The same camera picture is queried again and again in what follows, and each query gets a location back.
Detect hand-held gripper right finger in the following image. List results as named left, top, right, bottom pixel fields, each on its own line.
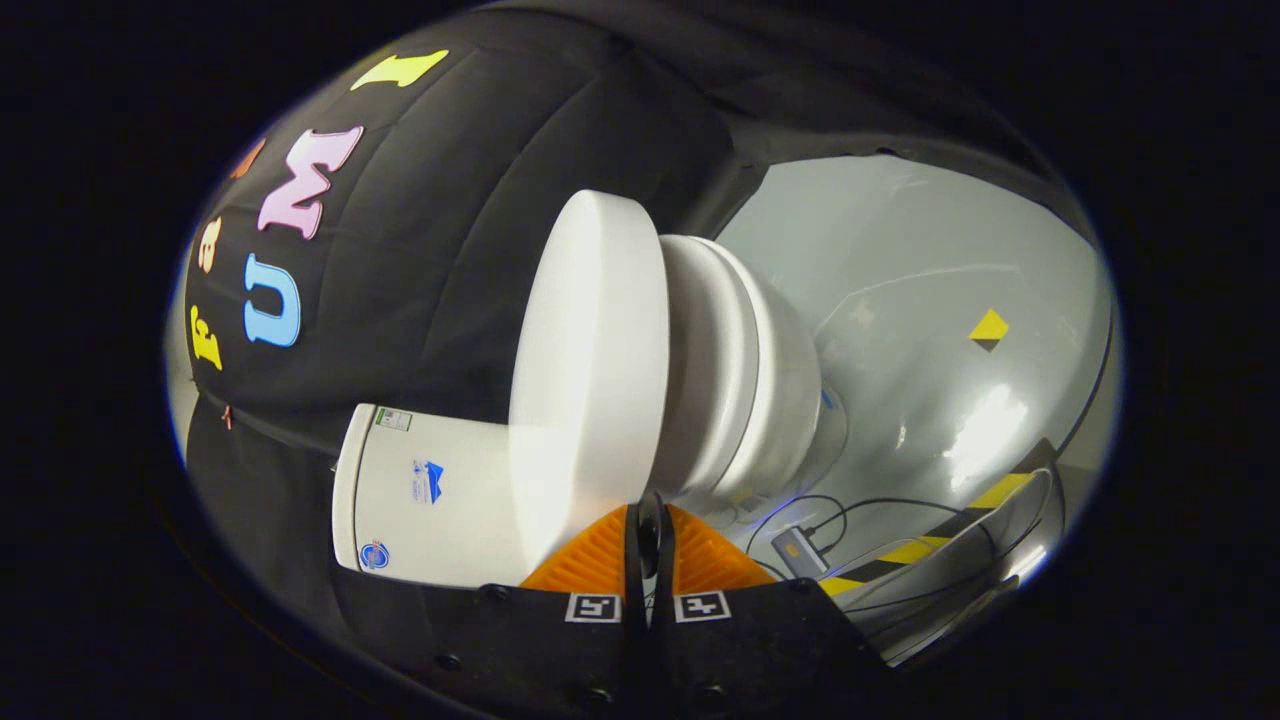
left=650, top=490, right=901, bottom=720

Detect white toilet seat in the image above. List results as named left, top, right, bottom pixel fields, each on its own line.
left=655, top=235, right=763, bottom=501

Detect black cables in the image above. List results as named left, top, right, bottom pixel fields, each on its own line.
left=745, top=493, right=1001, bottom=613

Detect black backdrop cloth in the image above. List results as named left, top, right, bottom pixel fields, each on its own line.
left=183, top=5, right=1096, bottom=641

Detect white toilet lid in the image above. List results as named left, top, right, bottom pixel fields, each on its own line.
left=507, top=189, right=672, bottom=586

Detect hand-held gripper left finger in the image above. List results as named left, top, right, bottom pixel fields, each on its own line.
left=330, top=490, right=652, bottom=720

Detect white toilet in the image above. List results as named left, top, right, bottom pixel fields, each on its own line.
left=331, top=235, right=851, bottom=591

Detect yellow black hazard tape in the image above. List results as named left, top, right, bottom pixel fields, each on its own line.
left=818, top=470, right=1037, bottom=599

